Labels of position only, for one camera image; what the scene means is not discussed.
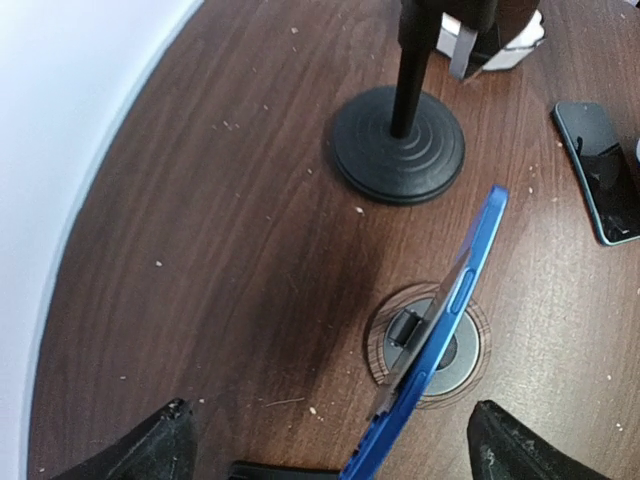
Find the dark smartphone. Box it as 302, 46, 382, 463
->
551, 101, 639, 246

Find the black round-base clamp phone stand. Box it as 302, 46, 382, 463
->
332, 0, 466, 205

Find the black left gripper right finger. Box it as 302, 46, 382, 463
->
467, 400, 605, 480

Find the blue-edged black smartphone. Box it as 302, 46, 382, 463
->
338, 185, 509, 479

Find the white scalloped dish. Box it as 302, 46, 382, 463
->
436, 10, 546, 76

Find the black folding phone stand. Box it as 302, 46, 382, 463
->
227, 461, 340, 480

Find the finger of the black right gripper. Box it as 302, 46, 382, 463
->
449, 23, 503, 80

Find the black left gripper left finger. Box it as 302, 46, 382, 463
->
57, 398, 198, 479

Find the clear-base metal phone stand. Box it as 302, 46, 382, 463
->
364, 282, 491, 410

